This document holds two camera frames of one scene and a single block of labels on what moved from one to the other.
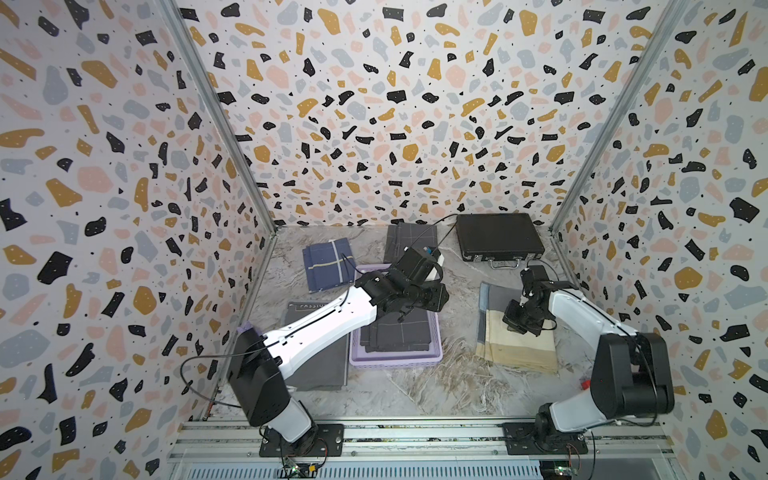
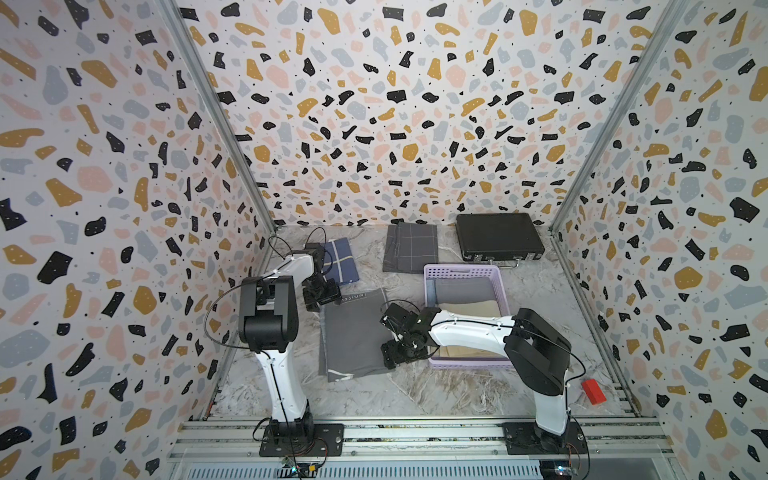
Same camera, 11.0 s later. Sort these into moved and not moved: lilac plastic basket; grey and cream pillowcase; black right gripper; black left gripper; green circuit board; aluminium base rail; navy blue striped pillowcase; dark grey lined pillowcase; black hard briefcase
Moved: grey and cream pillowcase; black left gripper; black right gripper; lilac plastic basket
Not moved: green circuit board; aluminium base rail; dark grey lined pillowcase; navy blue striped pillowcase; black hard briefcase
